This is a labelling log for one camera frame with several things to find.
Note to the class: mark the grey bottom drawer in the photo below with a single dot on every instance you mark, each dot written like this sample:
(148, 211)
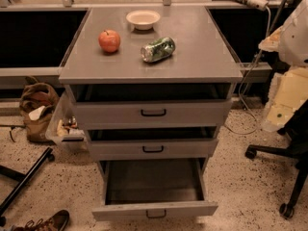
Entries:
(153, 189)

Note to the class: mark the grey drawer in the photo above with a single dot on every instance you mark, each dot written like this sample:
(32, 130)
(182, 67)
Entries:
(153, 189)
(152, 143)
(149, 105)

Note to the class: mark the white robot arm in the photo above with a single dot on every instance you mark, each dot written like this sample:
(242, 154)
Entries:
(290, 40)

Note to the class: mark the grey top drawer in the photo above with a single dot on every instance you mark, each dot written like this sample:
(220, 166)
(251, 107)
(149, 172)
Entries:
(149, 105)

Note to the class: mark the grey drawer cabinet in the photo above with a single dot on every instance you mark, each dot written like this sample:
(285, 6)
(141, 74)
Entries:
(200, 56)

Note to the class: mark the grey middle drawer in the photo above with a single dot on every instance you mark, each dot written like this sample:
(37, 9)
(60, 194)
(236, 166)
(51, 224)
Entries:
(152, 143)

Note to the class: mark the crushed green soda can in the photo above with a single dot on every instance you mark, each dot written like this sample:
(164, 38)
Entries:
(158, 49)

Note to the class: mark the red apple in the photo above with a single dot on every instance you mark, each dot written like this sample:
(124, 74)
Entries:
(109, 41)

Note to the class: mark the white bowl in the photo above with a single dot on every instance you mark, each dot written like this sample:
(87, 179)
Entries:
(143, 19)

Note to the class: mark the clear plastic storage bin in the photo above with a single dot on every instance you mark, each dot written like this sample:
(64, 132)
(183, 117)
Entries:
(63, 128)

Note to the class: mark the brown canvas bag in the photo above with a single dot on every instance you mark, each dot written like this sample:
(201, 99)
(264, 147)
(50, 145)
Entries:
(37, 105)

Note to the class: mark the black office chair base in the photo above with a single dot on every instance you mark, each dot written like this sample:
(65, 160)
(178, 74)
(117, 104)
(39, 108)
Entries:
(297, 129)

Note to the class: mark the brown shoe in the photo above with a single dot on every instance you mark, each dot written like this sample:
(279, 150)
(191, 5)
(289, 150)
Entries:
(58, 222)

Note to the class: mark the black metal stand leg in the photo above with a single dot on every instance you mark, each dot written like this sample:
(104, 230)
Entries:
(21, 180)

